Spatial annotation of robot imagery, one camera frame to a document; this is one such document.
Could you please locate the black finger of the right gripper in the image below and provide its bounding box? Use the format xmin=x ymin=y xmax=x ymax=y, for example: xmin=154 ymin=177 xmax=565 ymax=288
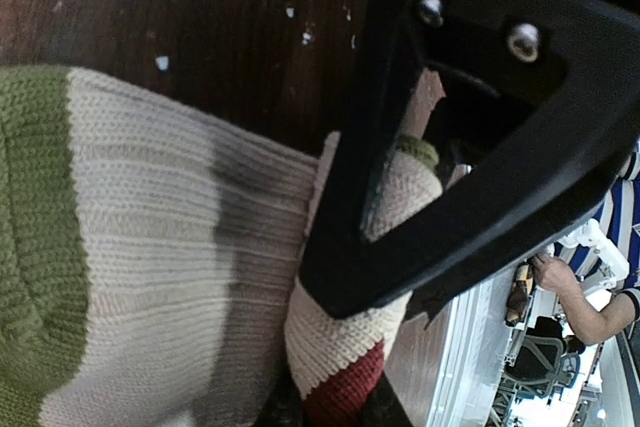
xmin=299 ymin=0 xmax=639 ymax=319

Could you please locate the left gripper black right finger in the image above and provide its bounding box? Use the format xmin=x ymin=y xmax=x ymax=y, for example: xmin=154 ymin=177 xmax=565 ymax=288
xmin=361 ymin=374 xmax=413 ymax=427

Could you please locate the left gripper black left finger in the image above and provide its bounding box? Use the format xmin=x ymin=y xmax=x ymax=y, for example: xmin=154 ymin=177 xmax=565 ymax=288
xmin=259 ymin=376 xmax=305 ymax=427

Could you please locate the striped beige brown sock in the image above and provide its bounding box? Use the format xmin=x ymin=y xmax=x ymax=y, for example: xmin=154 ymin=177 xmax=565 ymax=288
xmin=0 ymin=64 xmax=444 ymax=427

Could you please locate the black office chair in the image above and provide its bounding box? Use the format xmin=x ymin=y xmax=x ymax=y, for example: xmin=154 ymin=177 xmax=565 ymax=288
xmin=503 ymin=317 xmax=586 ymax=400

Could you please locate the person in striped shirt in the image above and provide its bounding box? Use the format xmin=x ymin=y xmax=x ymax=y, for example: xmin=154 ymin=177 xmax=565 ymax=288
xmin=530 ymin=146 xmax=639 ymax=346

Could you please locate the aluminium front table rail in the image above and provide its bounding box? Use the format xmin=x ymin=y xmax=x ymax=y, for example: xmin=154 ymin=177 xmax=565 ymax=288
xmin=426 ymin=271 xmax=511 ymax=426

